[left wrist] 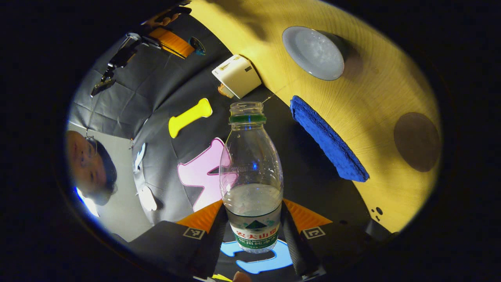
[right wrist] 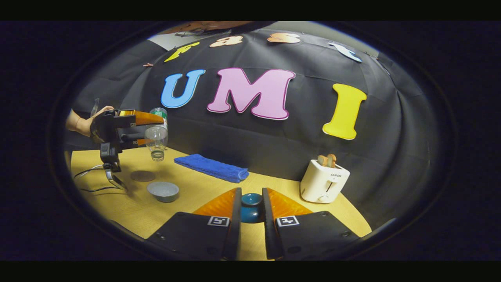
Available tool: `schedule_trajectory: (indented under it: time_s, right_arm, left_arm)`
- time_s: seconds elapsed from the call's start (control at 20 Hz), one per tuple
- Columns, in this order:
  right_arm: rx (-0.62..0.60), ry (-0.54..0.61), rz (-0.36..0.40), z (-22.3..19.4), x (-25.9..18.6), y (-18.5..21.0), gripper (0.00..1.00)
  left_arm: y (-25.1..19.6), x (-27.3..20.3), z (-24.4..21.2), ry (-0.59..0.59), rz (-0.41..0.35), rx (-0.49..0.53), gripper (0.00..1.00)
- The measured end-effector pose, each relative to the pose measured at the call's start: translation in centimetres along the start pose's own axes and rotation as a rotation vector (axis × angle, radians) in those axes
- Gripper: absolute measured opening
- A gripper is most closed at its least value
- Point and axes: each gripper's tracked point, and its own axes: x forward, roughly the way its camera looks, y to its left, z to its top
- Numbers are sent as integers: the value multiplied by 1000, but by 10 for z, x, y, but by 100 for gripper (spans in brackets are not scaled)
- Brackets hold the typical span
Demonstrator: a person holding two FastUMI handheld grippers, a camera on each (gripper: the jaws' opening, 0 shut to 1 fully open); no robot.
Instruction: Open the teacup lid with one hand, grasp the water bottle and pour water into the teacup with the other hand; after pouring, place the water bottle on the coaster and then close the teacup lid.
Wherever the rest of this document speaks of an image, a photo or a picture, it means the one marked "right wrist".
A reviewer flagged grey green teacup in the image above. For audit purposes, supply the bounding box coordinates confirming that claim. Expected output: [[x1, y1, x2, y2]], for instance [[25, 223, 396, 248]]
[[147, 181, 180, 203]]

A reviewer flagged round brown coaster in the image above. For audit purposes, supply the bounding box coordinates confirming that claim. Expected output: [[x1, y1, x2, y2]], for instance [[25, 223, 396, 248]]
[[130, 170, 156, 182]]

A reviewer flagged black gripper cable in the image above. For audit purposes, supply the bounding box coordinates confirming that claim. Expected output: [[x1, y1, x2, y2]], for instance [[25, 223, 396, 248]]
[[74, 164, 128, 193]]

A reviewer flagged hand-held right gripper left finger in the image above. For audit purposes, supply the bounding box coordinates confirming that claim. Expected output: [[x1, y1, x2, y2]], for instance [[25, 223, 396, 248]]
[[146, 187, 243, 261]]

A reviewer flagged black backdrop cloth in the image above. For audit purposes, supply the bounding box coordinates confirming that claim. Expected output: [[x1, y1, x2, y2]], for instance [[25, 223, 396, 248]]
[[65, 27, 439, 231]]

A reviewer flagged clear plastic water bottle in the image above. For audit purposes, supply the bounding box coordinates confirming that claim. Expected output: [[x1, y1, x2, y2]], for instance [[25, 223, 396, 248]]
[[144, 107, 169, 162]]

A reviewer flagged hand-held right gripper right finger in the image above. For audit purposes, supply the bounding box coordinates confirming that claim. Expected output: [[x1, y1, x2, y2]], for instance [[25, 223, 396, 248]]
[[262, 187, 361, 261]]

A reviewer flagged blue folded towel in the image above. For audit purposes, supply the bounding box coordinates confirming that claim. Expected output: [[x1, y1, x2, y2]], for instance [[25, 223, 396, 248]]
[[174, 154, 250, 184]]

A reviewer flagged white toaster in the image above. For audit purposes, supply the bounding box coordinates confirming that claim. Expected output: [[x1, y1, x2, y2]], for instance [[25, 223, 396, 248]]
[[300, 159, 351, 204]]

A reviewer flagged teal teacup lid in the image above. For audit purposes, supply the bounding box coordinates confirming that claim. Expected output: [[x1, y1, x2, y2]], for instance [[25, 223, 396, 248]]
[[240, 193, 266, 224]]

